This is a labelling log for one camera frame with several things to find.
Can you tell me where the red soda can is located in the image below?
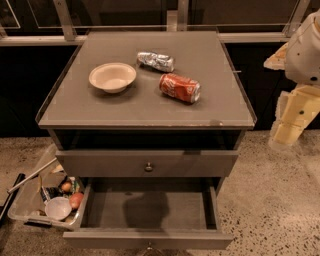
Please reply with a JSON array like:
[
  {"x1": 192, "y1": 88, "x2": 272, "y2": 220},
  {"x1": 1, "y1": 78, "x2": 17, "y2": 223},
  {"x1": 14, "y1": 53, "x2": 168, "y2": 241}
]
[{"x1": 159, "y1": 73, "x2": 201, "y2": 103}]

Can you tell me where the grey metal rod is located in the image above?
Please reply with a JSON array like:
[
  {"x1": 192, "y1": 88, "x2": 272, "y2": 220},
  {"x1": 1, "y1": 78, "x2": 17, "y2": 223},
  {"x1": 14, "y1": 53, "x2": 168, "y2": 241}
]
[{"x1": 7, "y1": 157, "x2": 57, "y2": 194}]

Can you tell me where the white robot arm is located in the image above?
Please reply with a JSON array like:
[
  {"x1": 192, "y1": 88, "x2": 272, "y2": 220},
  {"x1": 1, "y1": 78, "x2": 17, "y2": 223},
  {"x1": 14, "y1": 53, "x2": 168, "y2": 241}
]
[{"x1": 263, "y1": 10, "x2": 320, "y2": 151}]

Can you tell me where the dark snack packet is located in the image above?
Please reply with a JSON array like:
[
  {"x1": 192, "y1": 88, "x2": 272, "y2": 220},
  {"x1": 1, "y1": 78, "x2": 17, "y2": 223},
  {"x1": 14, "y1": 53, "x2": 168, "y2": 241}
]
[{"x1": 40, "y1": 187, "x2": 62, "y2": 204}]

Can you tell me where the grey top drawer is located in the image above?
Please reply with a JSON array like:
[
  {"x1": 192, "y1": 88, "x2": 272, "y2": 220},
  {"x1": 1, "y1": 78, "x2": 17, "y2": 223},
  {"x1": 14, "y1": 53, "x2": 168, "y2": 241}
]
[{"x1": 56, "y1": 150, "x2": 238, "y2": 177}]

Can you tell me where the red apple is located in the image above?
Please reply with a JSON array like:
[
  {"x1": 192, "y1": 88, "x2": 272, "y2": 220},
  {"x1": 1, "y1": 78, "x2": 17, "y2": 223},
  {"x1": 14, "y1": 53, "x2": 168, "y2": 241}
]
[{"x1": 69, "y1": 192, "x2": 84, "y2": 209}]

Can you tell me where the clear plastic bin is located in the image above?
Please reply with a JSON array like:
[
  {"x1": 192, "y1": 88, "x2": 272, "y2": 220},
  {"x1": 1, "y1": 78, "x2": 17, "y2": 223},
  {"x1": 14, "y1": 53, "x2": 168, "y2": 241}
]
[{"x1": 8, "y1": 144, "x2": 84, "y2": 230}]

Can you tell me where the grey drawer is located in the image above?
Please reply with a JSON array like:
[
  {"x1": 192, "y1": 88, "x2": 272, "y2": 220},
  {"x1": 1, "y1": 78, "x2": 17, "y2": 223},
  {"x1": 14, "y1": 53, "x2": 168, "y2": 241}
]
[
  {"x1": 63, "y1": 178, "x2": 233, "y2": 250},
  {"x1": 56, "y1": 150, "x2": 238, "y2": 177}
]

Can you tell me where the grey drawer cabinet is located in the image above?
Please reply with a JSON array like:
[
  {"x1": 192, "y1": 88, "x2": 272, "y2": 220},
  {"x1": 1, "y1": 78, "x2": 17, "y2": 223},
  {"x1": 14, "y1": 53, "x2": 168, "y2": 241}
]
[{"x1": 35, "y1": 30, "x2": 258, "y2": 188}]

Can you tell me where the crushed silver foil can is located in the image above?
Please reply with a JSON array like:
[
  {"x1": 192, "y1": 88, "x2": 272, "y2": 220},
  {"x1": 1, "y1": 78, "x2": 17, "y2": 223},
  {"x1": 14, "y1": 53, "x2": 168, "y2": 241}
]
[{"x1": 137, "y1": 52, "x2": 175, "y2": 73}]

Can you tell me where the white plastic bowl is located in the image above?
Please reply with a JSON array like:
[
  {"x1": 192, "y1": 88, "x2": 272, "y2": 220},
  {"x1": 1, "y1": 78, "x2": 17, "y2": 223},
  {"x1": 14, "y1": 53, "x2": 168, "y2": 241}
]
[{"x1": 45, "y1": 197, "x2": 72, "y2": 221}]

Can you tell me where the metal railing frame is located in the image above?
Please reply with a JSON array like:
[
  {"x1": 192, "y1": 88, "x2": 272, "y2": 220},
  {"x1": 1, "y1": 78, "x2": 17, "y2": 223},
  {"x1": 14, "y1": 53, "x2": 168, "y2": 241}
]
[{"x1": 0, "y1": 0, "x2": 320, "y2": 46}]

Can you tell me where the orange fruit in bin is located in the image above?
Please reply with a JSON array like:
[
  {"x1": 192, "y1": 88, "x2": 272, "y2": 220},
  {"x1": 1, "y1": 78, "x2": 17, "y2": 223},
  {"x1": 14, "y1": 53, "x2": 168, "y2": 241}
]
[{"x1": 61, "y1": 182, "x2": 72, "y2": 193}]

